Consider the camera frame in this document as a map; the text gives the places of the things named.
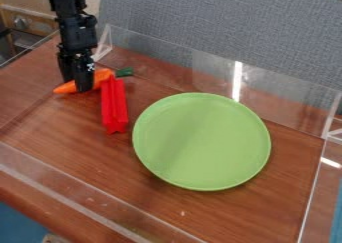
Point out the green round plate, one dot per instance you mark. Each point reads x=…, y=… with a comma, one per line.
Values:
x=201, y=141

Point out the orange toy carrot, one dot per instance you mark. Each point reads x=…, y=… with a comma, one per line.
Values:
x=102, y=74

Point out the wooden shelf with knob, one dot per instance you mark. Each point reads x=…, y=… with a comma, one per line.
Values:
x=33, y=24

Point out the clear acrylic triangle bracket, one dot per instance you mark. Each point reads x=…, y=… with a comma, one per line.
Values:
x=105, y=45

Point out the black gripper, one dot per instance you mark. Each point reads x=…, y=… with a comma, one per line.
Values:
x=78, y=35

